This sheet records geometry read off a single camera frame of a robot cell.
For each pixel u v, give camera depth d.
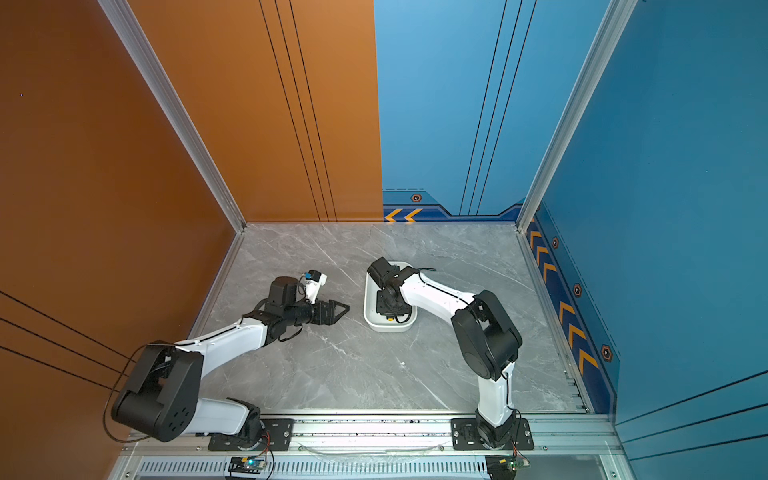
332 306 0.79
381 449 0.72
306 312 0.77
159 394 0.43
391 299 0.67
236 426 0.62
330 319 0.77
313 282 0.81
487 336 0.49
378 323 0.89
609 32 0.72
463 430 0.73
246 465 0.71
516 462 0.69
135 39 0.73
